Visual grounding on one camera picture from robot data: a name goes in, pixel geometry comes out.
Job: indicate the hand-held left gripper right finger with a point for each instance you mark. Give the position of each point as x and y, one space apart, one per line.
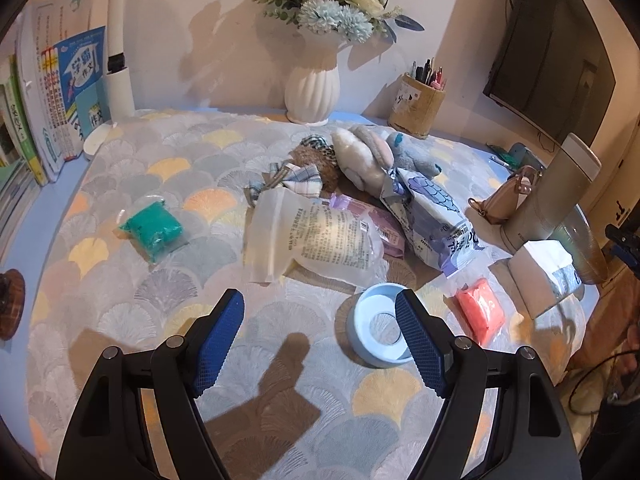
420 345

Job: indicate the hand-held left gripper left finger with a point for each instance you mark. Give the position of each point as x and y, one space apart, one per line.
220 340

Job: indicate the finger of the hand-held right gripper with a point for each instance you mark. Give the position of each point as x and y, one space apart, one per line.
625 245

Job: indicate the paper roll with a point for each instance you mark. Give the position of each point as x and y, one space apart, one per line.
362 330

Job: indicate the pink clay packet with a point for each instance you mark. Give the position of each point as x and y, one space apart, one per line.
480 310

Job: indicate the purple packet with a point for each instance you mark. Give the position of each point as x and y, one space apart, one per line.
385 232

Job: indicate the green clay packet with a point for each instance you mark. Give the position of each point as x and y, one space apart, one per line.
152 230

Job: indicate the scale print tissue packet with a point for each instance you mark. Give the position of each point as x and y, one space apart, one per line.
430 215

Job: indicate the white translucent packet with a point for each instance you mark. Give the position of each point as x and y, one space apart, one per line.
310 235

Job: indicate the fan pattern table mat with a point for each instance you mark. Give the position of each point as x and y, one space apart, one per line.
150 310

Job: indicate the white tissue pack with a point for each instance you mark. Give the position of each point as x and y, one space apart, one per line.
540 272

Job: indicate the grey thermos bottle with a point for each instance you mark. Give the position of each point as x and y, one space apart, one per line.
550 190

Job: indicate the small brown handbag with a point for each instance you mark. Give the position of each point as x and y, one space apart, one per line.
505 200

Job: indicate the marker pen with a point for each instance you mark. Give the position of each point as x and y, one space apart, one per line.
501 161

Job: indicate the plaid cloth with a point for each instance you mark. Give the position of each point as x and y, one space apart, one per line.
300 180

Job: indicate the grey plush toy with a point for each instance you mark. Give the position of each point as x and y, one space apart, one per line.
415 157

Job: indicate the white plush toy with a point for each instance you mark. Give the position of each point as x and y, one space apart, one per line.
357 160

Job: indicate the brown fuzzy plush toy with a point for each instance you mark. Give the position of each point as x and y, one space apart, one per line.
315 162

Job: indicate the dark wooden round object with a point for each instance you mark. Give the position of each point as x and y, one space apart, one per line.
10 305

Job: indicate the black curved television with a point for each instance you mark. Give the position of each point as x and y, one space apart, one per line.
550 45

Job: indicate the woven pen holder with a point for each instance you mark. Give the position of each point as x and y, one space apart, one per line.
417 110

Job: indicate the bunch of pens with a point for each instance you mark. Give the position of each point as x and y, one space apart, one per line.
427 74

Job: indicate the white ribbed vase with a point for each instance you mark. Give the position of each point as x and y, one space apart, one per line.
312 90

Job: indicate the white desk lamp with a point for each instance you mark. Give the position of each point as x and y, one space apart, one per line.
120 90

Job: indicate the row of books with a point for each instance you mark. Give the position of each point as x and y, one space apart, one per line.
55 100

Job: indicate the artificial flower bouquet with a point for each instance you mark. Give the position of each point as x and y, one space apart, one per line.
340 0

